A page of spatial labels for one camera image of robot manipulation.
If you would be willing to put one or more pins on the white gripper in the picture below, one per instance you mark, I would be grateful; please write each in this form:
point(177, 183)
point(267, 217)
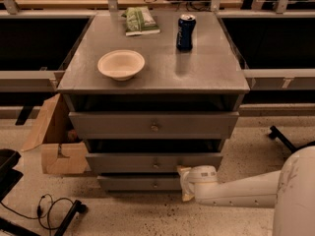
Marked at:
point(201, 178)

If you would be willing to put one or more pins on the grey drawer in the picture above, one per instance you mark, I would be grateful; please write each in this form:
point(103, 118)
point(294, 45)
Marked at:
point(153, 125)
point(139, 183)
point(151, 156)

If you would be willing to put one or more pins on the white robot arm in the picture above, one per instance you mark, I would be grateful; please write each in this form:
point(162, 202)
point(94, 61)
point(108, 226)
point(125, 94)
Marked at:
point(290, 192)

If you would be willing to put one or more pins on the grey bottom drawer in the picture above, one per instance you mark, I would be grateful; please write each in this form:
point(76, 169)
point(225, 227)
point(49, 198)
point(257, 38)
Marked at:
point(139, 183)

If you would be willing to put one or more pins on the grey top drawer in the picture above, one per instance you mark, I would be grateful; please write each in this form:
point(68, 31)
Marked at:
point(153, 125)

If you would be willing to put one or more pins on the grey drawer cabinet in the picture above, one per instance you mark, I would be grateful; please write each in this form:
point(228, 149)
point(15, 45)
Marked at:
point(206, 79)

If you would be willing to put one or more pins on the black stand leg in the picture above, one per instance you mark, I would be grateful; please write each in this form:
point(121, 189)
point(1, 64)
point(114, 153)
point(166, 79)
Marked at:
point(77, 207)

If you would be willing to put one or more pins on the brown cardboard box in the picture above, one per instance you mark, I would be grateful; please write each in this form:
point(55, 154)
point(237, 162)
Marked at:
point(52, 132)

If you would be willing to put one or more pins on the white paper bowl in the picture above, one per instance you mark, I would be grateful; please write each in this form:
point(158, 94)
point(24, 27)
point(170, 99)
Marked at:
point(121, 65)

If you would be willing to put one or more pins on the blue soda can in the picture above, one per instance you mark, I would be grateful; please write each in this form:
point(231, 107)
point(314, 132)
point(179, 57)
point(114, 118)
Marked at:
point(186, 25)

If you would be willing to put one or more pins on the green snack bag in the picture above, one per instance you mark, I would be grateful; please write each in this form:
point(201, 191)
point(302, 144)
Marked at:
point(139, 21)

